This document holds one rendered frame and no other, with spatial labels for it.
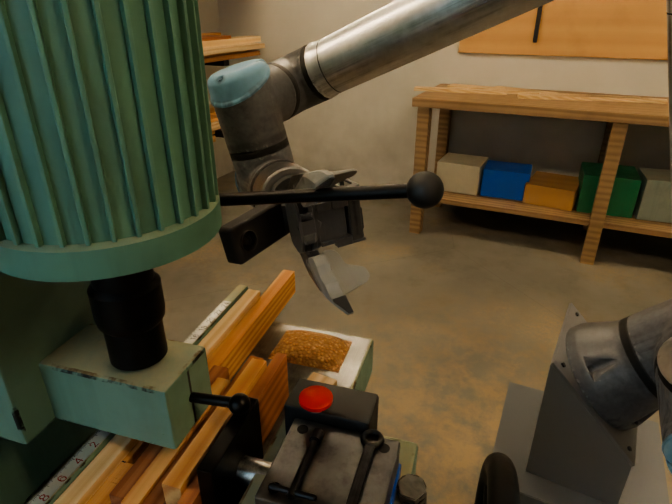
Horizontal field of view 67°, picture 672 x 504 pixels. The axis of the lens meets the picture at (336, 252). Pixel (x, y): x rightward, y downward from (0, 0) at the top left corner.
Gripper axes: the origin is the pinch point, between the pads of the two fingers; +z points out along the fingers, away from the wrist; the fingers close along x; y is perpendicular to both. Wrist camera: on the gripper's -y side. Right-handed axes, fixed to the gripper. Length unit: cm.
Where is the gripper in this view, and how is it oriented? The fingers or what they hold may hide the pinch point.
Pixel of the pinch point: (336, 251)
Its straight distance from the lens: 50.4
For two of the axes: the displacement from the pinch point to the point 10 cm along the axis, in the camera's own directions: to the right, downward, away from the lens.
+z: 3.9, 3.2, -8.7
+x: 1.3, 9.1, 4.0
